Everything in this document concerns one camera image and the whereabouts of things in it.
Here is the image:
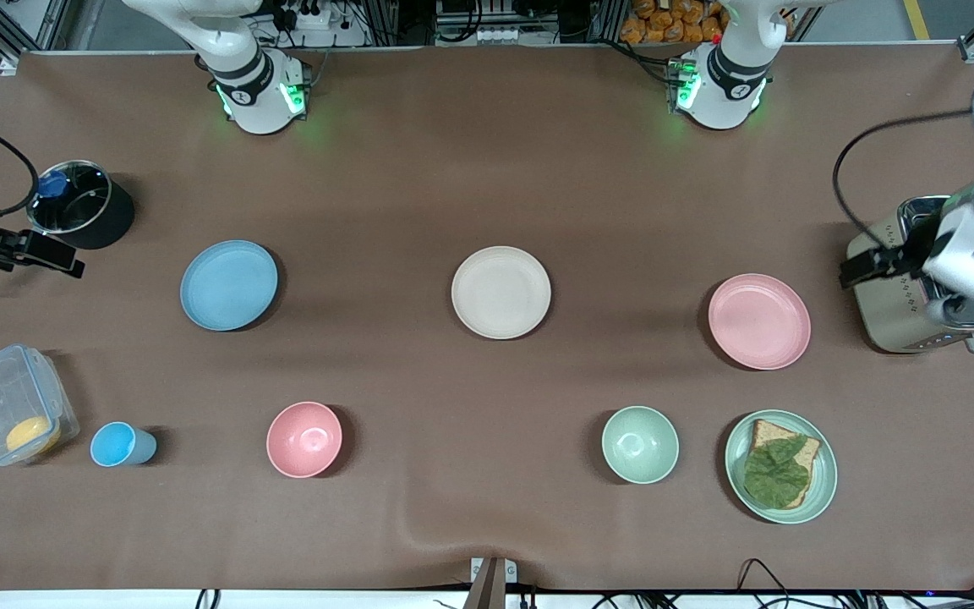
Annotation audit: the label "black floor cable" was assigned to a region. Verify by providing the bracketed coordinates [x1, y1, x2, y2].
[736, 558, 794, 609]

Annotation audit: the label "blue plate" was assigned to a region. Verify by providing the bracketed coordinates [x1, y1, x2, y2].
[180, 240, 279, 332]

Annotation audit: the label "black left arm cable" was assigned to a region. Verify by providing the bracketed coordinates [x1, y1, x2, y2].
[831, 110, 974, 255]

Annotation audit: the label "glass lid blue knob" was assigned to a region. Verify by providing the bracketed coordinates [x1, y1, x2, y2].
[27, 161, 112, 235]

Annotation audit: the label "green plate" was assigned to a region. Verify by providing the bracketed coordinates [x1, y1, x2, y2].
[725, 409, 838, 525]

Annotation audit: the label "pink bowl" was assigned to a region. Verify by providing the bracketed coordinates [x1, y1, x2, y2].
[266, 401, 343, 479]

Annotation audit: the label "beige plate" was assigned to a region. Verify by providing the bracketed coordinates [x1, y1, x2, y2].
[451, 246, 552, 341]

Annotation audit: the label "green bowl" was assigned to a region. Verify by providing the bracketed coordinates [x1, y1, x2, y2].
[602, 406, 680, 485]

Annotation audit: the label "green lettuce leaf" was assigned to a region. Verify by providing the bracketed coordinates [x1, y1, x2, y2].
[743, 435, 811, 510]

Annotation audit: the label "brown table cover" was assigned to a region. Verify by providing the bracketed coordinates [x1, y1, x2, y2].
[0, 47, 974, 593]

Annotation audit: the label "beige metal toaster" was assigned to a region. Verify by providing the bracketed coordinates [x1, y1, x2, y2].
[845, 196, 974, 354]

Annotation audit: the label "orange round food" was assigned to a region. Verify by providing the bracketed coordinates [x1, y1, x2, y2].
[5, 416, 62, 456]

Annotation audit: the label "orange snack bags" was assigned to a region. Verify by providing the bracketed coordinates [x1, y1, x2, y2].
[620, 0, 792, 45]

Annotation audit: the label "bread slice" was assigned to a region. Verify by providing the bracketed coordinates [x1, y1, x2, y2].
[747, 419, 822, 508]

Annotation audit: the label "metal camera mount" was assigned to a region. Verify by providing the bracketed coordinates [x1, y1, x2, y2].
[470, 557, 518, 609]

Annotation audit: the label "blue cup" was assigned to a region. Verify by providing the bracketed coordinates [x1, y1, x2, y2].
[90, 421, 158, 468]

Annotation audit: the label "white power strip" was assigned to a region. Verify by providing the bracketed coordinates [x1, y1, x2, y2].
[278, 0, 334, 31]

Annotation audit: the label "black pot blue handle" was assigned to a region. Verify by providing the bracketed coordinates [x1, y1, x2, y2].
[0, 161, 135, 290]

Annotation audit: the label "pink plate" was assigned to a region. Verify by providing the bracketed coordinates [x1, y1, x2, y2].
[708, 273, 812, 370]

